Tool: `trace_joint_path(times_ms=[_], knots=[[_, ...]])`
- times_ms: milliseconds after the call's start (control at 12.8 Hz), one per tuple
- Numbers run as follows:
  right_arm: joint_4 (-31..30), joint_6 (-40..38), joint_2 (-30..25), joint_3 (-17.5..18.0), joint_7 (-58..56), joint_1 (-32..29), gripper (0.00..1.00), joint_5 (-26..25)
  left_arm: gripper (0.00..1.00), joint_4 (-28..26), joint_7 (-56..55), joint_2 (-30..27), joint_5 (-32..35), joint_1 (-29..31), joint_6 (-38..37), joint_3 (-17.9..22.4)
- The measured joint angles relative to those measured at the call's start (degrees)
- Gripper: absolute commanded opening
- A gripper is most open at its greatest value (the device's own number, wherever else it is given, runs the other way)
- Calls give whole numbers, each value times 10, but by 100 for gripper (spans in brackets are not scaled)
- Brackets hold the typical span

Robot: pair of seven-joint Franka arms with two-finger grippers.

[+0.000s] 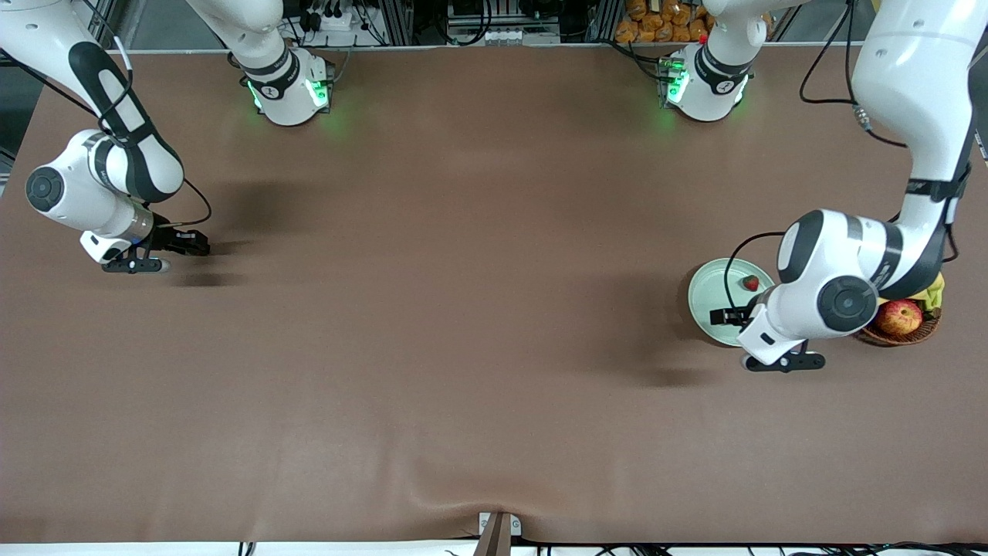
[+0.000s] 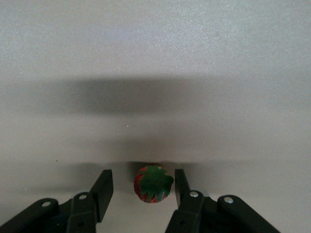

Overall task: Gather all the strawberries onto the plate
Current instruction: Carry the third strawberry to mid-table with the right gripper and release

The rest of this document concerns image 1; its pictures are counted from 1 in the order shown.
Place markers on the aluminium frame post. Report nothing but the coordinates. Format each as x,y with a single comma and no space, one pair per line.
604,19
397,22

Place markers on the red strawberry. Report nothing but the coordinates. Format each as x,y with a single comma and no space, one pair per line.
751,283

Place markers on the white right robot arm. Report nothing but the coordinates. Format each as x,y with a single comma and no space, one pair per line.
77,185

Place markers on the white terminal block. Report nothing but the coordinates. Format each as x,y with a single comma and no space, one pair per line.
502,35

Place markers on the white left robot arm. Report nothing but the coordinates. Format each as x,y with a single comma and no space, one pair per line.
911,77

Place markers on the brown table mat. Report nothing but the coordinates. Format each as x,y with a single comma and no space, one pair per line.
463,347

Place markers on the brown wicker basket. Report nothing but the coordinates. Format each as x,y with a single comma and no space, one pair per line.
930,330

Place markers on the metal table edge bracket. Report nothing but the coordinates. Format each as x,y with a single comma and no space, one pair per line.
498,529

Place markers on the yellow banana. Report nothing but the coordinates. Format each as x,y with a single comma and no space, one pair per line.
935,292

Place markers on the light green round plate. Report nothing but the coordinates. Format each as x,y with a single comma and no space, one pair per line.
706,297

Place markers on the white power strip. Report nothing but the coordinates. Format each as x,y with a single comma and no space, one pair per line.
332,17

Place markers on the pile of brown bread rolls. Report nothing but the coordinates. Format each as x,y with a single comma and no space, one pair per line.
660,23

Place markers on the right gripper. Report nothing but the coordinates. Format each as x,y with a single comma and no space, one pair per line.
167,238

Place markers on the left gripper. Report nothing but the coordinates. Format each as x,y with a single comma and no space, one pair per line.
746,313

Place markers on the red yellow apple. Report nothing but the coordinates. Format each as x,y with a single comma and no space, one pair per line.
901,317

